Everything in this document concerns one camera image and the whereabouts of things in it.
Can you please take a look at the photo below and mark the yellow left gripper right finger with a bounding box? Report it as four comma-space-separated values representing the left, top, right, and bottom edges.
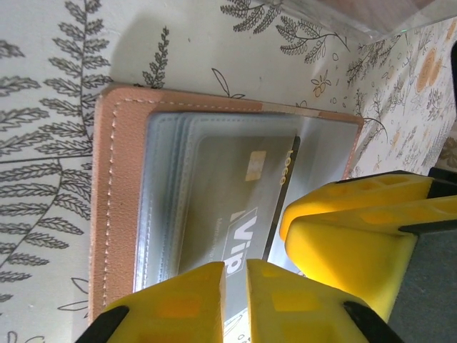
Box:
246, 259, 396, 343

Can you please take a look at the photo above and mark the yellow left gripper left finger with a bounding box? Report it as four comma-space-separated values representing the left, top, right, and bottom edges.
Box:
80, 262, 228, 343

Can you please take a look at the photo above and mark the black vip credit card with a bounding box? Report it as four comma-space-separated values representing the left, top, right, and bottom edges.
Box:
176, 134, 302, 287

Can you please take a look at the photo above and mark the tan leather card holder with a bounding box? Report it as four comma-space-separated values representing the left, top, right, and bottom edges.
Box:
87, 84, 365, 324

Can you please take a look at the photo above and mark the clear acrylic box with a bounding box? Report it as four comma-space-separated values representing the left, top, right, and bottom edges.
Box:
263, 0, 457, 39

